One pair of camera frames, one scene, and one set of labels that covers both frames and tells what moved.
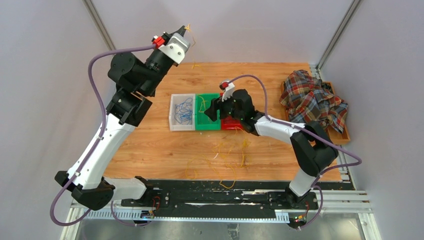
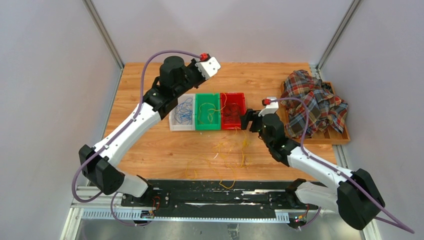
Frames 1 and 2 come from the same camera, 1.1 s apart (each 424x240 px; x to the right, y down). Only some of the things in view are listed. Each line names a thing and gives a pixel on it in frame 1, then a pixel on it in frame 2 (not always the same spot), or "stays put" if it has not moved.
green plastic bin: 202,104 stays put
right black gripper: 216,104 to 245,119
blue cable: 184,111 stays put
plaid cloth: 306,98 stays put
